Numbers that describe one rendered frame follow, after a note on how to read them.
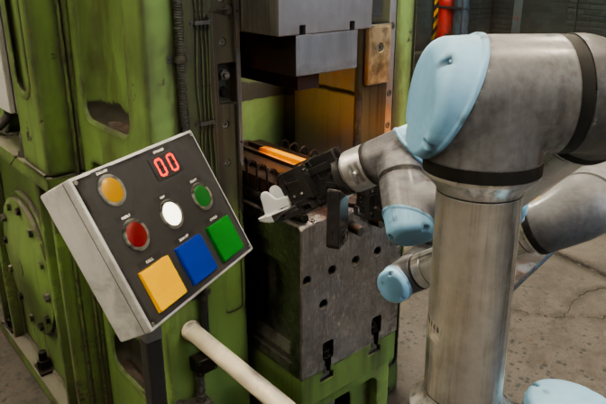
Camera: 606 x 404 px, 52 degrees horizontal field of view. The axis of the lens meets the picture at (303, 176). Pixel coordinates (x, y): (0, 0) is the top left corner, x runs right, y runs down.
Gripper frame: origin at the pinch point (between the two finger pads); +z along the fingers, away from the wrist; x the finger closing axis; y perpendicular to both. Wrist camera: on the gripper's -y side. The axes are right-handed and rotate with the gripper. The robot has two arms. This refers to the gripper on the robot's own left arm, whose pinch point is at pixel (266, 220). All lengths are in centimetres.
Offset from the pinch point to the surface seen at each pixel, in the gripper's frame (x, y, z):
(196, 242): 8.5, 2.7, 10.4
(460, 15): -770, 37, 113
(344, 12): -49, 32, -14
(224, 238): 0.9, 0.1, 10.4
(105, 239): 26.1, 11.3, 11.2
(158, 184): 9.4, 15.4, 11.2
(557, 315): -177, -119, 7
